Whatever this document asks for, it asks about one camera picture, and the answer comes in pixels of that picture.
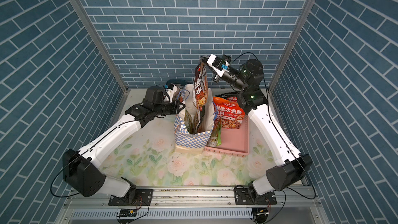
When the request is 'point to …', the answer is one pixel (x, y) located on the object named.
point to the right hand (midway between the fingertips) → (206, 57)
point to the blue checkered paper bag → (189, 138)
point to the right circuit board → (259, 211)
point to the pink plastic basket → (235, 142)
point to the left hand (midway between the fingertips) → (189, 106)
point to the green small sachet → (215, 139)
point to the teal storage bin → (181, 82)
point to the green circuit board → (127, 213)
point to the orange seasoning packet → (230, 113)
